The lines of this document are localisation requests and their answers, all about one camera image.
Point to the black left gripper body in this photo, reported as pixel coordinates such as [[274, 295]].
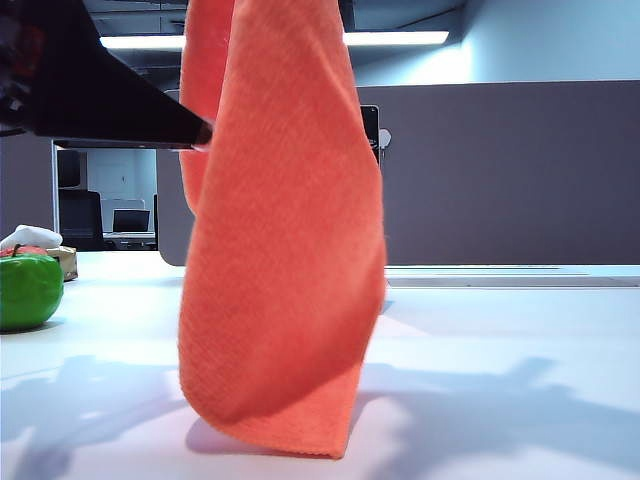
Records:
[[20, 65]]

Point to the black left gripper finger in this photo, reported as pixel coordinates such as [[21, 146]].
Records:
[[125, 145], [110, 105]]

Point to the orange microfibre cloth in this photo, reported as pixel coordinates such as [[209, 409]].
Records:
[[280, 250]]

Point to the frameless rectangular standing mirror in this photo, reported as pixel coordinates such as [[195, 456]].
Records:
[[369, 125]]

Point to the black background monitor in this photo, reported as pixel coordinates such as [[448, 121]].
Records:
[[70, 167]]

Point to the dark laptop screen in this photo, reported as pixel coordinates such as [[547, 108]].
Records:
[[131, 221]]

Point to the black office chair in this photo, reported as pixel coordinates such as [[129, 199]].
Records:
[[80, 220]]

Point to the white background desk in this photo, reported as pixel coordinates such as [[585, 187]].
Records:
[[130, 237]]

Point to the narrow grey desk partition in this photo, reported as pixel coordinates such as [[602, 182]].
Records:
[[27, 190]]

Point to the white tissue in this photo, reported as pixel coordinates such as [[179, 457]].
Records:
[[32, 234]]

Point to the brown tissue box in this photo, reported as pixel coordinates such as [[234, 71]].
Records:
[[67, 262]]

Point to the green apple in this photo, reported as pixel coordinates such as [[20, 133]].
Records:
[[27, 292]]

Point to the long ceiling light strip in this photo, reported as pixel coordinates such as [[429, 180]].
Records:
[[400, 39]]

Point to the wide grey desk partition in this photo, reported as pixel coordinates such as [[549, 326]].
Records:
[[525, 190]]

